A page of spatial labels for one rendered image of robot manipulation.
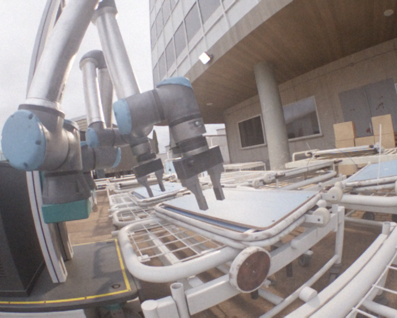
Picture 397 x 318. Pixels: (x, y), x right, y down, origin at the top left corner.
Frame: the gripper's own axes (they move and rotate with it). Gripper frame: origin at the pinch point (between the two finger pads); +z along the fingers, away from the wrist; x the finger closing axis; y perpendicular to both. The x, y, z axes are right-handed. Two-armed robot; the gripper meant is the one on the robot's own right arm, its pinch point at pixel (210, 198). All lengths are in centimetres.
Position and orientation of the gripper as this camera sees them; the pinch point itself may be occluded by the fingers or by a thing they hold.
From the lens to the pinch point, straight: 56.3
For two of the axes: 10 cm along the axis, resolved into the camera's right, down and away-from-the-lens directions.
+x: 7.8, -3.2, 5.4
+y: 5.5, -0.8, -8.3
